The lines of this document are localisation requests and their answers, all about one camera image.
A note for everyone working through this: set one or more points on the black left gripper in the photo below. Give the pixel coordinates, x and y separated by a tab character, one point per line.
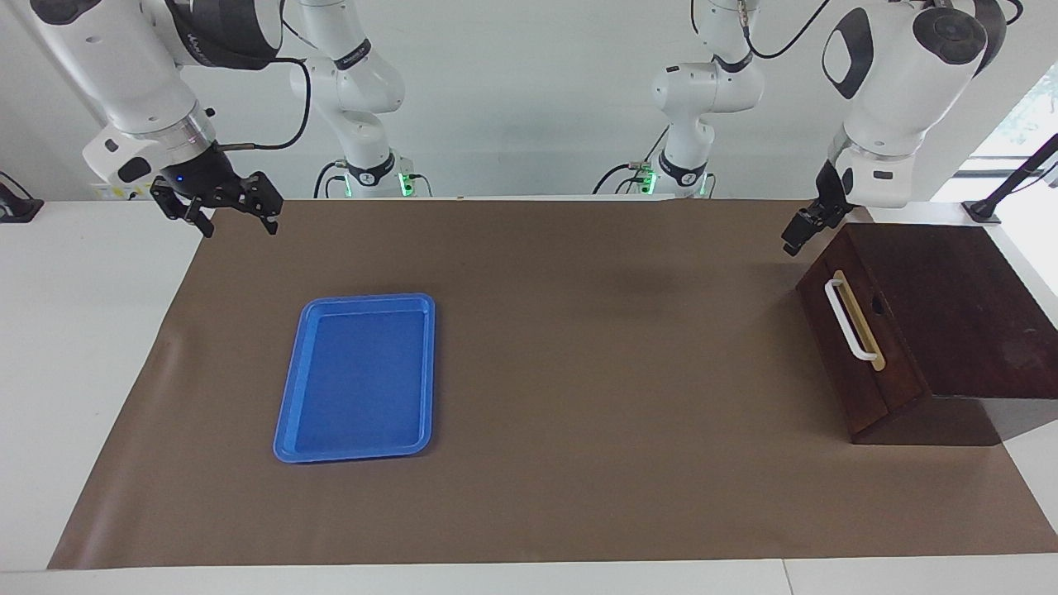
831	198

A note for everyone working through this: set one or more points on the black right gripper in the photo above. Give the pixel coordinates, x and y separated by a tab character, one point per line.
198	178

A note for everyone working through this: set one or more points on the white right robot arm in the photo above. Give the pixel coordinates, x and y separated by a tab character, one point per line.
124	74

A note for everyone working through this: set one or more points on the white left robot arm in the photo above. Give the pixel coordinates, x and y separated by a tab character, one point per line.
901	83

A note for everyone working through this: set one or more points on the dark wooden drawer cabinet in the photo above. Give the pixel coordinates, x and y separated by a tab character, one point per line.
967	314

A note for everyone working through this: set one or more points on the black table clamp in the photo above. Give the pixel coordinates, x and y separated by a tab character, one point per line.
16	207

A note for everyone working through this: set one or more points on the blue plastic tray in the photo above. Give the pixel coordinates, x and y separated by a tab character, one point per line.
355	388

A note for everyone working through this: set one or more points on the brown paper table mat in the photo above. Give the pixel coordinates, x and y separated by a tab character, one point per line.
579	413

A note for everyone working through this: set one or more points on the white wall power outlet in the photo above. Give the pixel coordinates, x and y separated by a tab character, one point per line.
116	192

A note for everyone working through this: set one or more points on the black camera stand pole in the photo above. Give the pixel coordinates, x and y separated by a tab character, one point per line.
1012	178

